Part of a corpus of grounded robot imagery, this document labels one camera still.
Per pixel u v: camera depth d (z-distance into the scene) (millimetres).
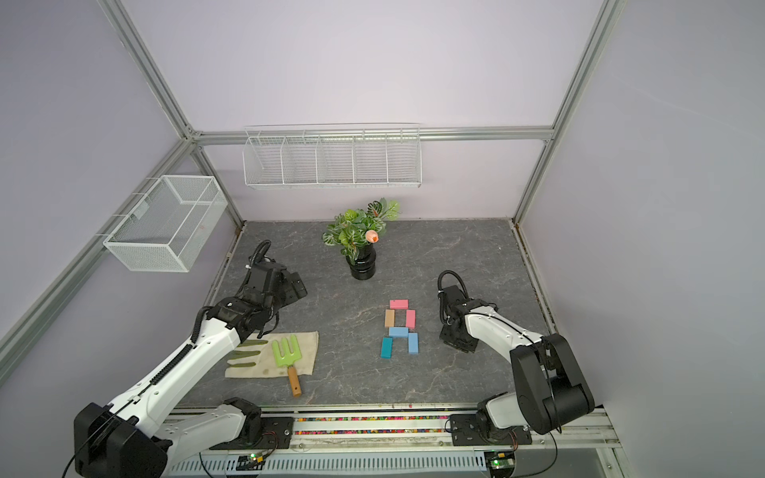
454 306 721
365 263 986
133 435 375
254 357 840
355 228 818
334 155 986
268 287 610
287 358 854
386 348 868
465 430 739
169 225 829
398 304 966
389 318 932
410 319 932
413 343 888
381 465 770
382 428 753
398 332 894
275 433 737
